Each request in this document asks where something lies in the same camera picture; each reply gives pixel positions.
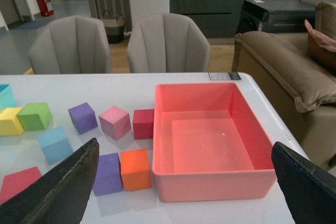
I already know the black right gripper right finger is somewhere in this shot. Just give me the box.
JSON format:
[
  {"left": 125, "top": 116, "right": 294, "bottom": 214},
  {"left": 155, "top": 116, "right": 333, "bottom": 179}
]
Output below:
[{"left": 271, "top": 142, "right": 335, "bottom": 223}]

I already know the purple foam cube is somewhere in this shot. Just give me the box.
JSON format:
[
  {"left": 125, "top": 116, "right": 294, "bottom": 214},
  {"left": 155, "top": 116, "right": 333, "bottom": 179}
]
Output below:
[
  {"left": 68, "top": 102, "right": 98, "bottom": 135},
  {"left": 92, "top": 153, "right": 123, "bottom": 196}
]

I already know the dark red foam cube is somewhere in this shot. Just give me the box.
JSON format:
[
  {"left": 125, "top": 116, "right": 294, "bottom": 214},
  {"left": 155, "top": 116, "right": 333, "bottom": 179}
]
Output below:
[{"left": 133, "top": 109, "right": 154, "bottom": 140}]

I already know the brown sofa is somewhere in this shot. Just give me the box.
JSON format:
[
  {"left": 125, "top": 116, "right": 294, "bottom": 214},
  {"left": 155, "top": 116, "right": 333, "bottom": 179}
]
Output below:
[{"left": 232, "top": 1, "right": 335, "bottom": 170}]

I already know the woven basket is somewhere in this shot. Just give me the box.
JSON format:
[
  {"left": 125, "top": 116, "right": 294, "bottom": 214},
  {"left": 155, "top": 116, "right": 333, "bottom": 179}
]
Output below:
[{"left": 101, "top": 10, "right": 125, "bottom": 44}]

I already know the green foam cube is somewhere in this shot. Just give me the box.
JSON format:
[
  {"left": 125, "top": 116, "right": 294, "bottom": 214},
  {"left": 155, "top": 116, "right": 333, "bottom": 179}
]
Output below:
[{"left": 17, "top": 102, "right": 53, "bottom": 131}]

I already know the orange foam cube right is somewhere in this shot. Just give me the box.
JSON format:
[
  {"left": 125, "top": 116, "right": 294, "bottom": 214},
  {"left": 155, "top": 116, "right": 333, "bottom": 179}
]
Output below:
[{"left": 120, "top": 148, "right": 152, "bottom": 191}]

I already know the table label sticker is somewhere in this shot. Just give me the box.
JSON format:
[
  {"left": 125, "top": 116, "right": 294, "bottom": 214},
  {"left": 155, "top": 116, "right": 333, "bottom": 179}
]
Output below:
[{"left": 208, "top": 72, "right": 241, "bottom": 81}]

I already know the light blue foam cube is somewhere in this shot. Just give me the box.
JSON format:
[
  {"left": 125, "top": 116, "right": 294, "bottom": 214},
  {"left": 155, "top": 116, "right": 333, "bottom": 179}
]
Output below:
[{"left": 37, "top": 126, "right": 73, "bottom": 165}]

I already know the purple foam cube near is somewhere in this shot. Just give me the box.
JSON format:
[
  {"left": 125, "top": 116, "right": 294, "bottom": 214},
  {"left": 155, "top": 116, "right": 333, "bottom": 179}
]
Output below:
[{"left": 92, "top": 153, "right": 123, "bottom": 196}]

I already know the pink brown cushion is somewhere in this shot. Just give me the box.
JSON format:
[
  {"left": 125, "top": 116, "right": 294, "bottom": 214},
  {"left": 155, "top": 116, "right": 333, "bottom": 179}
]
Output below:
[{"left": 304, "top": 19, "right": 335, "bottom": 68}]

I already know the cyan plastic bin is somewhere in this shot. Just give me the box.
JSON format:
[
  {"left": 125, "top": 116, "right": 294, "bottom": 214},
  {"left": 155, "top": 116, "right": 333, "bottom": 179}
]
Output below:
[{"left": 0, "top": 84, "right": 17, "bottom": 109}]

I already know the grey chair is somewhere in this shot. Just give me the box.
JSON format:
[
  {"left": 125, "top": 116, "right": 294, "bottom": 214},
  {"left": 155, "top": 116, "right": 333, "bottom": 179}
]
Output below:
[
  {"left": 28, "top": 16, "right": 112, "bottom": 74},
  {"left": 127, "top": 13, "right": 211, "bottom": 73}
]

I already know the grey chair right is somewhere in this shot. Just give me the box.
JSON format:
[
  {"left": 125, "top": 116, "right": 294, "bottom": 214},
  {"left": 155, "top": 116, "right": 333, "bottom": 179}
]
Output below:
[{"left": 127, "top": 13, "right": 211, "bottom": 73}]

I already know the grey chair left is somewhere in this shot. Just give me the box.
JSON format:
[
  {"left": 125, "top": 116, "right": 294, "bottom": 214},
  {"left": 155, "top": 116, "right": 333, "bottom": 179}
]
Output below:
[{"left": 28, "top": 16, "right": 112, "bottom": 74}]

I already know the pink plastic bin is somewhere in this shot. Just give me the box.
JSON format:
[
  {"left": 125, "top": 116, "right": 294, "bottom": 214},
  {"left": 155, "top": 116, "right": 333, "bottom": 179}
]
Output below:
[{"left": 152, "top": 82, "right": 276, "bottom": 202}]

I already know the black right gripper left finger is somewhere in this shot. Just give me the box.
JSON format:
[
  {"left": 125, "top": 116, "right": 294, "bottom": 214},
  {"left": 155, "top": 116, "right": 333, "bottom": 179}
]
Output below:
[{"left": 1, "top": 138, "right": 99, "bottom": 223}]

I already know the red foam cube front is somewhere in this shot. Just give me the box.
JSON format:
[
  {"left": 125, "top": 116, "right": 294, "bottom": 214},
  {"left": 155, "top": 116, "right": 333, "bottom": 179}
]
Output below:
[{"left": 1, "top": 166, "right": 42, "bottom": 204}]

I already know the purple foam cube far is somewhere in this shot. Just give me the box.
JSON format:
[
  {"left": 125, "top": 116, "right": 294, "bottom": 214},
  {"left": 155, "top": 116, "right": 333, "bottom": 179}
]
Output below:
[{"left": 68, "top": 102, "right": 98, "bottom": 135}]

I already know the black appliance cabinet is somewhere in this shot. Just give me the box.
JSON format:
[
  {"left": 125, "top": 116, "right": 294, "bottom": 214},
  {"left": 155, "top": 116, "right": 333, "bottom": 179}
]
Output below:
[{"left": 236, "top": 0, "right": 316, "bottom": 34}]

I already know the yellow foam cube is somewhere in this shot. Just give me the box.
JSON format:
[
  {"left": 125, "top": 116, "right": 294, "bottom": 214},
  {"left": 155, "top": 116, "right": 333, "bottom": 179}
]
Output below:
[{"left": 0, "top": 107, "right": 24, "bottom": 136}]

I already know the pink foam cube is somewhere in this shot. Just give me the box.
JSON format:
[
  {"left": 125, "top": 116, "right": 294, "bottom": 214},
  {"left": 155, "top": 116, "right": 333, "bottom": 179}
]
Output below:
[{"left": 99, "top": 106, "right": 131, "bottom": 140}]

